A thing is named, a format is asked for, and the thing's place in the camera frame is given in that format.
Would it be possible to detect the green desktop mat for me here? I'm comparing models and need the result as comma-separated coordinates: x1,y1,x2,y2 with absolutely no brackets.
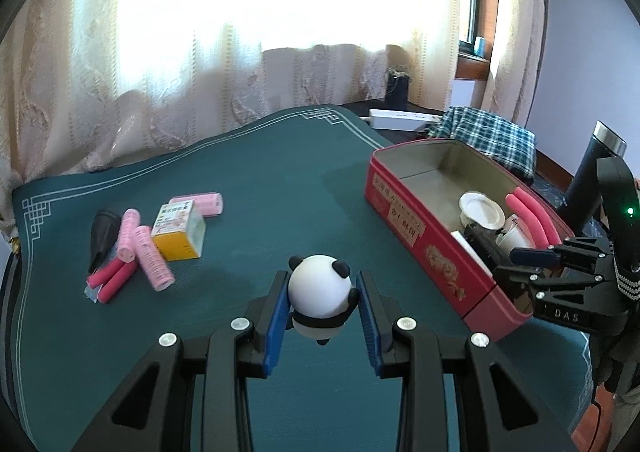
10,104,601,452

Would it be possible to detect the plaid cloth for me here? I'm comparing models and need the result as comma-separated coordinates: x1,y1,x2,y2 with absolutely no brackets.
430,106,538,185

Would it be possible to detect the black thermos bottle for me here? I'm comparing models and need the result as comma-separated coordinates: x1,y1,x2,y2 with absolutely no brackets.
560,121,627,237

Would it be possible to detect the cream lace curtain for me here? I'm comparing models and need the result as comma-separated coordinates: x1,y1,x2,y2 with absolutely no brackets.
480,0,548,133
0,0,461,183

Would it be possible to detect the red tin box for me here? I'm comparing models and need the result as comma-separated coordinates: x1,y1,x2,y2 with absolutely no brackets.
363,139,576,344

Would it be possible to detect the yellow cardboard box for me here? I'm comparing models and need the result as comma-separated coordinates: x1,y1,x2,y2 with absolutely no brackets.
151,202,207,261

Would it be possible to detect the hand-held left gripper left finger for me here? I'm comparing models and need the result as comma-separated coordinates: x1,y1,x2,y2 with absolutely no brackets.
70,271,292,452

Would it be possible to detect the pink hair roller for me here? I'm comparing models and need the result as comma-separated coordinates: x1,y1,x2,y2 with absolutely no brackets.
134,225,175,293
119,208,140,263
171,192,224,217

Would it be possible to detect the dark blue container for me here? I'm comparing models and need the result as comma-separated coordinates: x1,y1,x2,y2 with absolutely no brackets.
385,68,412,108

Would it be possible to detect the white plastic cup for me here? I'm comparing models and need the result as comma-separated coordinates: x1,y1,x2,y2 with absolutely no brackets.
458,191,506,231

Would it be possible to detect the panda figure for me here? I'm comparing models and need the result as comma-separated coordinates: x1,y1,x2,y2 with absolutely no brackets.
287,254,358,347

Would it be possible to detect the black hair clip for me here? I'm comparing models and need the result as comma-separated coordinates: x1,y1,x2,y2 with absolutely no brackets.
89,209,123,273

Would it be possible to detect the white power strip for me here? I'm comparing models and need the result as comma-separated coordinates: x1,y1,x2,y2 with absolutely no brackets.
362,108,445,133

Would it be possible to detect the pink foam curler rod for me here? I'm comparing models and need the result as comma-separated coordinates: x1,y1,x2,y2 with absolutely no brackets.
86,259,137,305
505,187,576,253

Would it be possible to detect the person's right forearm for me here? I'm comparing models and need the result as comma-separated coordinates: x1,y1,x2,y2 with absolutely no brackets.
587,327,640,452

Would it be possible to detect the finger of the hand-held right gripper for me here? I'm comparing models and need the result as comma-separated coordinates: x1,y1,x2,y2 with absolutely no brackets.
509,237,609,273
492,264,609,311

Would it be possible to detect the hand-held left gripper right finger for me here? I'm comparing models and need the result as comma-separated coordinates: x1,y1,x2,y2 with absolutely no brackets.
357,271,576,452

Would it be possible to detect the white packet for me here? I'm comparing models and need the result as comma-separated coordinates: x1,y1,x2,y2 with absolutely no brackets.
451,230,493,277

